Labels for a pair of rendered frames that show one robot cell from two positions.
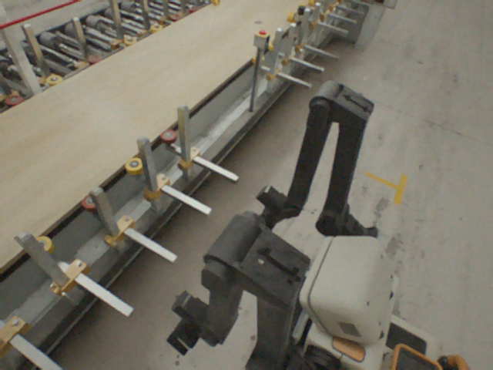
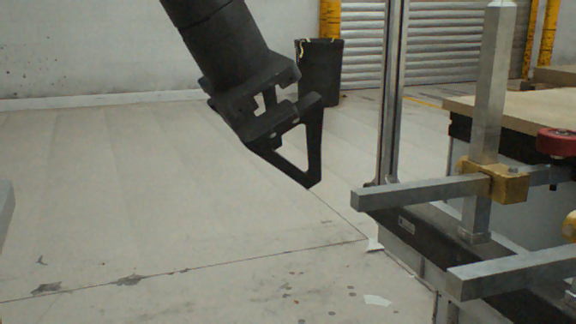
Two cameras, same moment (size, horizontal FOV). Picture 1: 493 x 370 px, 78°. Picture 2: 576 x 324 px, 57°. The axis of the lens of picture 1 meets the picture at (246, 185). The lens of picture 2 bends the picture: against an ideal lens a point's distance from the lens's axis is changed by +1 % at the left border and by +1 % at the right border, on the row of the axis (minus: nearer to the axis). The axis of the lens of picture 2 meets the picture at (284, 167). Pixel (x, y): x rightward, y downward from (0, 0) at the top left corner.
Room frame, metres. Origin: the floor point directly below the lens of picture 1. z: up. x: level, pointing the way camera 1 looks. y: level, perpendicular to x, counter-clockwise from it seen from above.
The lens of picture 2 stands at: (0.58, -0.19, 1.14)
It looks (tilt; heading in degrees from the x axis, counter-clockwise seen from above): 18 degrees down; 137
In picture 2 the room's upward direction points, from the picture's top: straight up
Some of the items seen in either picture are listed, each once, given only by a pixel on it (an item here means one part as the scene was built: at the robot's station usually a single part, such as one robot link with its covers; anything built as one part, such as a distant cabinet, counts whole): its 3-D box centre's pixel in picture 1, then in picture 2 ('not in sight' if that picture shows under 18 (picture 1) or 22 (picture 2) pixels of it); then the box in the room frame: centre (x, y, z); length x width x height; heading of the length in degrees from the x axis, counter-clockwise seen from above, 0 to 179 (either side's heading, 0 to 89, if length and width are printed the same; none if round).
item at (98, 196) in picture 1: (111, 226); not in sight; (0.61, 0.51, 0.87); 0.04 x 0.04 x 0.48; 68
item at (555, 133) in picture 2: not in sight; (557, 160); (0.23, 0.81, 0.85); 0.08 x 0.08 x 0.11
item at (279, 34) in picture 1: (273, 64); not in sight; (2.00, -0.05, 0.92); 0.04 x 0.04 x 0.48; 68
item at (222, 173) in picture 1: (200, 163); not in sight; (1.08, 0.25, 0.82); 0.43 x 0.03 x 0.04; 68
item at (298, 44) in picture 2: not in sight; (318, 71); (-3.51, 4.10, 0.36); 0.59 x 0.58 x 0.73; 158
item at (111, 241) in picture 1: (119, 231); not in sight; (0.63, 0.50, 0.80); 0.14 x 0.06 x 0.05; 158
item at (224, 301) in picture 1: (225, 296); not in sight; (0.21, 0.01, 1.41); 0.11 x 0.06 x 0.43; 158
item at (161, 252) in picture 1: (133, 236); not in sight; (0.62, 0.44, 0.80); 0.43 x 0.03 x 0.04; 68
